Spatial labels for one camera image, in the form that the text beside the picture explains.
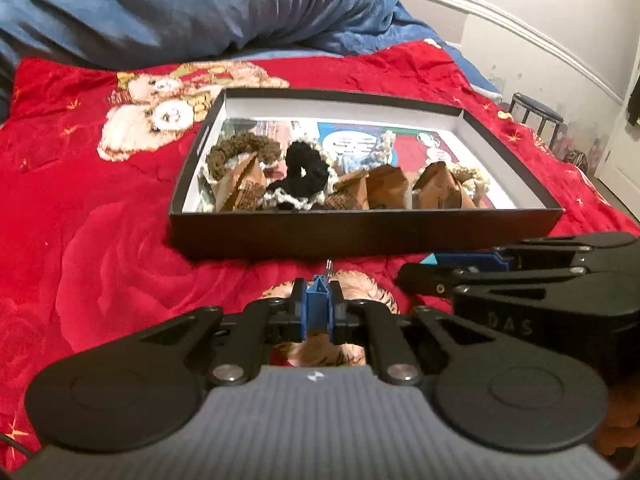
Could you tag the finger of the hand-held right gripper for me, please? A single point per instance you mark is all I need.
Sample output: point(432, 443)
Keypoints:
point(435, 280)
point(470, 260)

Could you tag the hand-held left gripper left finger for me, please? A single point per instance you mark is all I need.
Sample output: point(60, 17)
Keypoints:
point(311, 310)

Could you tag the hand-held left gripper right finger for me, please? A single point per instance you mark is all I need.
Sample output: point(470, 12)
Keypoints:
point(326, 310)

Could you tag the small teal item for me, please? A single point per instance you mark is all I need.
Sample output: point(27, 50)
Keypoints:
point(428, 260)

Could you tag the small metal hair clip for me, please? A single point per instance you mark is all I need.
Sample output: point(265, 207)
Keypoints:
point(328, 267)

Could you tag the black box with white interior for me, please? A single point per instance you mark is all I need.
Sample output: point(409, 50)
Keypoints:
point(350, 235)

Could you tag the tiger striped scrunchie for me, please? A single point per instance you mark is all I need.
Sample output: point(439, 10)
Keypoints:
point(370, 290)

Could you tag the cream crochet scrunchie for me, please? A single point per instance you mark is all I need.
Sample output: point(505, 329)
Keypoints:
point(477, 177)

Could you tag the light blue crochet scrunchie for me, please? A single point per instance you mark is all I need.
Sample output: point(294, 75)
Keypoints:
point(370, 152)

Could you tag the black crochet scrunchie white edge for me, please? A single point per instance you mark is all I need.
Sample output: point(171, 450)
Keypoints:
point(305, 157)

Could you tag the black round stool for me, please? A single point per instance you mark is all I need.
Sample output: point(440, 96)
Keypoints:
point(535, 107)

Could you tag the olive crochet scrunchie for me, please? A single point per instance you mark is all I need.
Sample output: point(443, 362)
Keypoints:
point(245, 147)

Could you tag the light blue bed sheet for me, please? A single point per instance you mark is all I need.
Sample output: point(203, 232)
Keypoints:
point(475, 75)

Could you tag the red bear-print blanket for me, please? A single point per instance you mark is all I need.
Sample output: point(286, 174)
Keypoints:
point(100, 260)

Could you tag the hanging dark clothes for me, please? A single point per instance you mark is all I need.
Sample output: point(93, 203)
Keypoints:
point(634, 105)

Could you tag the blue plush blanket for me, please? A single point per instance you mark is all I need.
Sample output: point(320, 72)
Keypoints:
point(200, 10)

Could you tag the white door frame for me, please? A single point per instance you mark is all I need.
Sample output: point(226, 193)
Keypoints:
point(617, 160)

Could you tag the white wall rail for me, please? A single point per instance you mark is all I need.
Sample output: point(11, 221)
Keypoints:
point(500, 10)

